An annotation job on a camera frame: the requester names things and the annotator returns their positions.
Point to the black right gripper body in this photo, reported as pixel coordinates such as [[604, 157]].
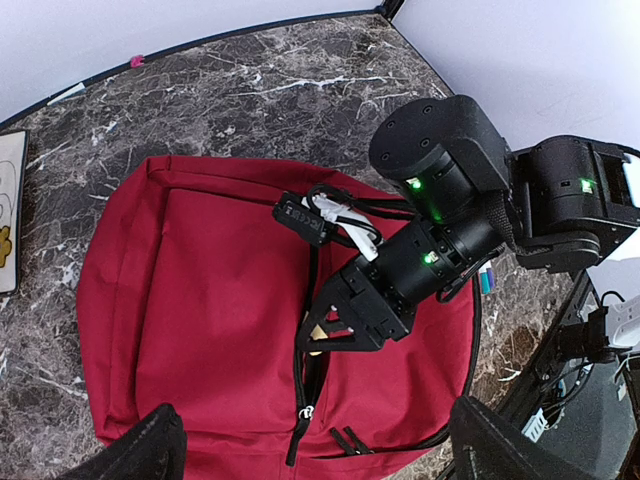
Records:
[[390, 315]]

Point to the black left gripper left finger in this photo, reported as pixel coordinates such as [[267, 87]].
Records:
[[155, 448]]

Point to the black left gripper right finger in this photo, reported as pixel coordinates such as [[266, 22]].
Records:
[[485, 446]]

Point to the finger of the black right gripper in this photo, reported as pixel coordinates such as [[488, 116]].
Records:
[[343, 316]]

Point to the yellow pink pastel highlighter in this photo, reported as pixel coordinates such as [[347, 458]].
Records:
[[317, 334]]

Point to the purple cap marker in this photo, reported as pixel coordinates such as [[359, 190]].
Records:
[[487, 280]]

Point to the red student backpack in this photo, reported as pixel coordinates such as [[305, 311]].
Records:
[[191, 294]]

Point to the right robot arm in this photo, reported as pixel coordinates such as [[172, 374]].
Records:
[[562, 205]]

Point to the square floral ceramic plate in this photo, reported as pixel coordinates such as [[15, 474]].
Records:
[[14, 146]]

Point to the black front rail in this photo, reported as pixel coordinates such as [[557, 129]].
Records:
[[544, 368]]

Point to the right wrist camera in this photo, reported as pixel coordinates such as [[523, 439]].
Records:
[[327, 214]]

